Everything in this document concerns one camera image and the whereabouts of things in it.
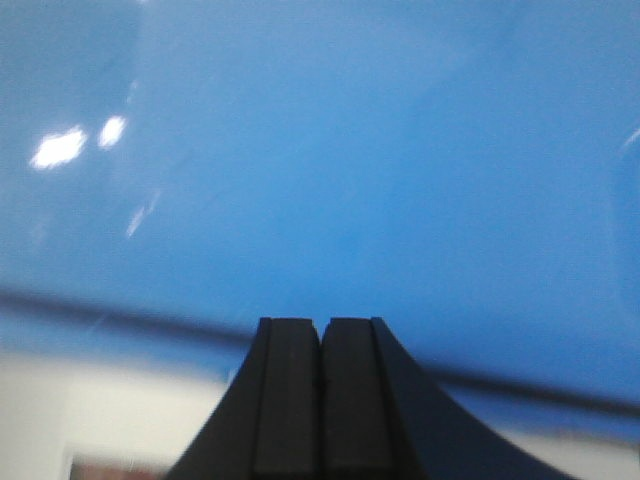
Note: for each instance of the blue door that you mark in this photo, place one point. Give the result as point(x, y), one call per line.
point(172, 171)

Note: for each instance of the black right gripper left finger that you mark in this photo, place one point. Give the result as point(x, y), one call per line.
point(266, 425)

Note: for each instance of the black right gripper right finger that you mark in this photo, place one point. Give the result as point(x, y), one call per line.
point(384, 418)

